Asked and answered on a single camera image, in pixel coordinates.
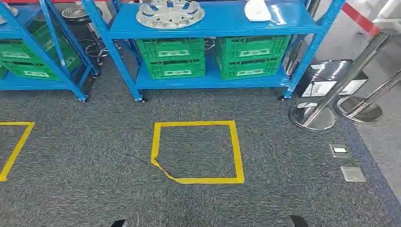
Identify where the white plastic shell part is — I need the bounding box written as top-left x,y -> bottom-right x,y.
244,0 -> 288,26

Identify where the yellow floor tape square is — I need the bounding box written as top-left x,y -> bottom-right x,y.
150,120 -> 245,185
0,121 -> 35,183

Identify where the green plastic crate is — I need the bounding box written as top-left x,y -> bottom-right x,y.
218,57 -> 284,80
143,58 -> 207,80
216,35 -> 291,62
136,37 -> 206,61
0,39 -> 41,63
1,59 -> 60,81

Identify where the blue metal shelf rack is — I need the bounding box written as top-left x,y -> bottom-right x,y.
0,0 -> 100,103
82,0 -> 347,103

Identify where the silver wheel hubcap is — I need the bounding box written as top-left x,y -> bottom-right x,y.
0,2 -> 19,25
136,0 -> 206,30

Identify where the black box white label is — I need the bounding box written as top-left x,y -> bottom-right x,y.
296,59 -> 369,98

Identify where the steel floor outlet plate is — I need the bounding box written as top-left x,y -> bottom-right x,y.
340,166 -> 366,183
329,144 -> 350,158

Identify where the robot right black foot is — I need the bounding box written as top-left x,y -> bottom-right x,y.
286,215 -> 311,227

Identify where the black round stool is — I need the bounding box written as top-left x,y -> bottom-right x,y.
61,4 -> 110,66

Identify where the white lit display counter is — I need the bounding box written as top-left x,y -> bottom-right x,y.
373,0 -> 401,32

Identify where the steel stanchion post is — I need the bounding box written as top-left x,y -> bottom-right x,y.
333,69 -> 401,124
288,33 -> 391,131

